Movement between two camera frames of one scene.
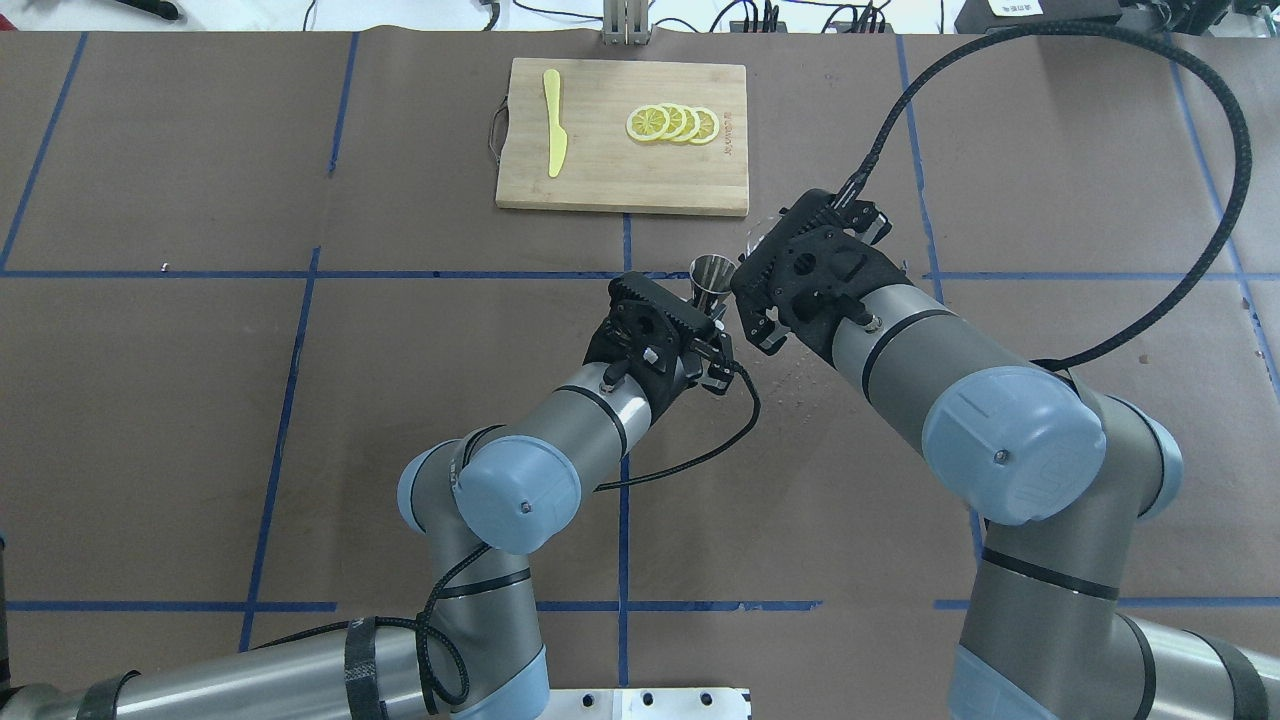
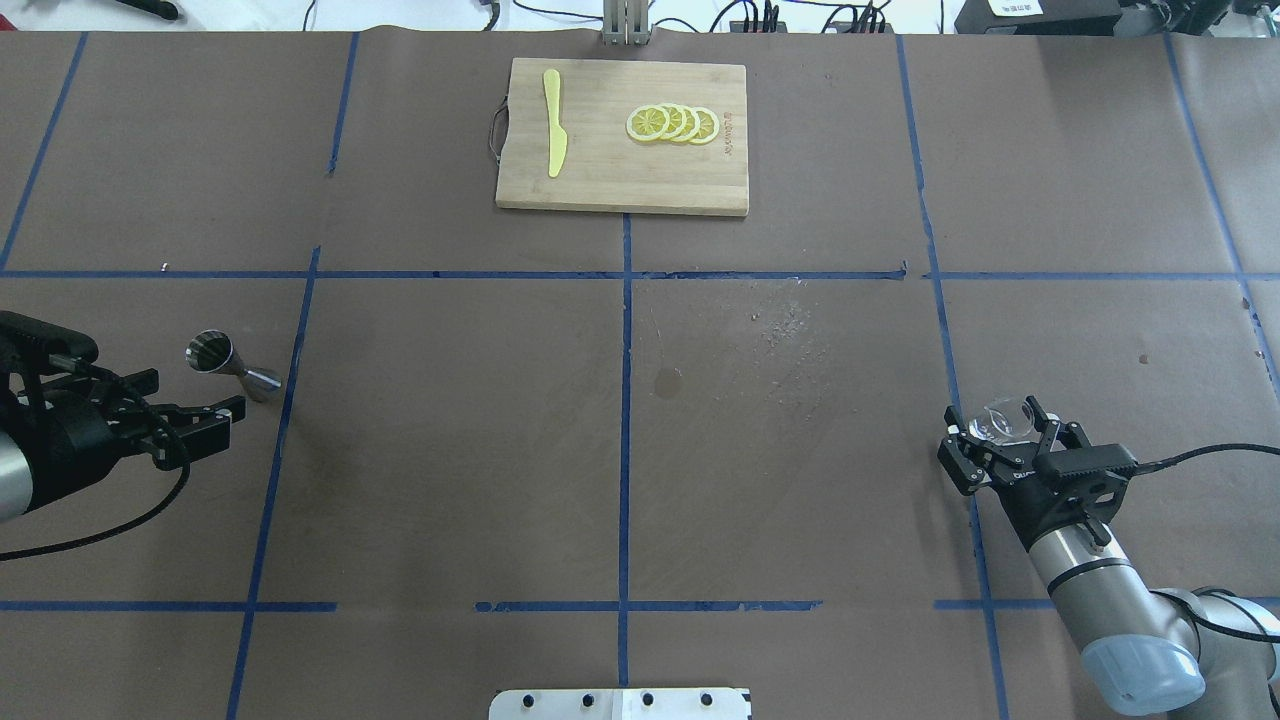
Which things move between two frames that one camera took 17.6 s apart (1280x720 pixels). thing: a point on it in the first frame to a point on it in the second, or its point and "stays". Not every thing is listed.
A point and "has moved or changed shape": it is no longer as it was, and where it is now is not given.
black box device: x=977 y=16 stays
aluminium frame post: x=626 y=22 stays
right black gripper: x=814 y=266 to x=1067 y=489
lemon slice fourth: x=709 y=126 stays
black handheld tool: x=166 y=10 stays
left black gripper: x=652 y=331 to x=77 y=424
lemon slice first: x=647 y=123 stays
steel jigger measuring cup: x=711 y=278 to x=211 y=351
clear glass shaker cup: x=759 y=229 has moved or changed shape
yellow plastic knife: x=557 y=137 stays
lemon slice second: x=677 y=123 stays
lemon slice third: x=693 y=124 stays
